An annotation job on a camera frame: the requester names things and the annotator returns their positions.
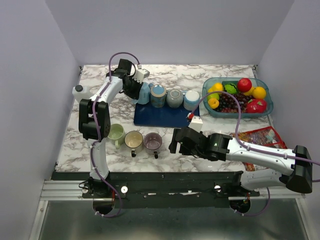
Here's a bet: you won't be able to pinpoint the light blue faceted mug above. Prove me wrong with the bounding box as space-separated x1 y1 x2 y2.
131 82 150 105

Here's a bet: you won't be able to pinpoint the lilac mug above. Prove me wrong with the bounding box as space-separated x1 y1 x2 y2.
143 132 163 159

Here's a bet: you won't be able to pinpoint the blue mug tan rim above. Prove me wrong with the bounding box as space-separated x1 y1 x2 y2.
149 83 167 108

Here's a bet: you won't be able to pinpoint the cream textured mug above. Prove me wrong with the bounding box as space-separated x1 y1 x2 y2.
124 130 144 158

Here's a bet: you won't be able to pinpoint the blue white mug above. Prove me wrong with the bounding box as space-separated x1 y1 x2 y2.
183 90 200 111

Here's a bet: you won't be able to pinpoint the grey-blue round mug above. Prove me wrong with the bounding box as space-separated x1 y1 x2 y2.
166 89 184 109

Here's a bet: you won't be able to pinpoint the light green mug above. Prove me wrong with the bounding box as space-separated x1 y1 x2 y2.
107 123 126 150

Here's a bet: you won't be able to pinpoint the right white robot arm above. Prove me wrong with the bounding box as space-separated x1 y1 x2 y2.
168 127 313 196

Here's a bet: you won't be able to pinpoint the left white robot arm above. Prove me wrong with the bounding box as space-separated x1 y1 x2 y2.
72 59 149 198

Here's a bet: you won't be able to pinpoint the dark blue tray mat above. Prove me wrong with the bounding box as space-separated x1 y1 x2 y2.
133 102 191 128

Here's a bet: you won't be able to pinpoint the yellow toy pepper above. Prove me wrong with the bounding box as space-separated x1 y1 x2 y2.
207 98 220 110

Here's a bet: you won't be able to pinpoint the green toy lime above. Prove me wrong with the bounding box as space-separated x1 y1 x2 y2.
206 93 220 101

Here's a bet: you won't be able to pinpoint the white bottle black cap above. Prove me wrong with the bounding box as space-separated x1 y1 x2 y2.
72 84 93 103

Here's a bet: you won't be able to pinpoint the purple toy grapes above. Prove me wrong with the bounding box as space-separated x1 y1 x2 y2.
214 93 254 113

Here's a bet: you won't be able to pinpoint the yellow toy lemon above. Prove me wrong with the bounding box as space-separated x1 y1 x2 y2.
207 82 224 93

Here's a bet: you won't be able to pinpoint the green toy watermelon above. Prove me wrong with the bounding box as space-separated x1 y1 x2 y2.
224 83 238 95

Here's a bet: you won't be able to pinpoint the red toy dragon fruit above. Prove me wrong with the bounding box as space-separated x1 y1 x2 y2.
246 99 268 114

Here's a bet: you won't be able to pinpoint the yellow toy banana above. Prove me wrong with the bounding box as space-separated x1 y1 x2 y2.
243 87 255 96

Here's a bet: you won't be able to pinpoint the red snack bag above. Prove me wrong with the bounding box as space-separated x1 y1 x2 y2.
229 126 288 172

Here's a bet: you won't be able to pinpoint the red toy apple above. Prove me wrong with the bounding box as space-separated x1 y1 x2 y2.
237 78 252 93

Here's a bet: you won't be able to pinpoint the orange toy orange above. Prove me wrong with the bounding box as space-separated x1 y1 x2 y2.
252 86 267 100

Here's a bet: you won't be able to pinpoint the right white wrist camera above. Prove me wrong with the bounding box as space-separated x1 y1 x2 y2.
187 113 203 133

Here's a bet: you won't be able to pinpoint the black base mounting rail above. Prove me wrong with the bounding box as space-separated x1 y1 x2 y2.
51 171 260 212

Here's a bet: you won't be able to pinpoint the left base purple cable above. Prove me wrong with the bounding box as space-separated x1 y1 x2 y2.
93 189 125 219

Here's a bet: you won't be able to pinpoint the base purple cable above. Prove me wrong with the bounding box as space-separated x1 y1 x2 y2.
93 189 125 219
233 187 272 218

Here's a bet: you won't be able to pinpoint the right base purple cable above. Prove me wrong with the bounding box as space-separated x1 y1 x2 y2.
233 187 272 218

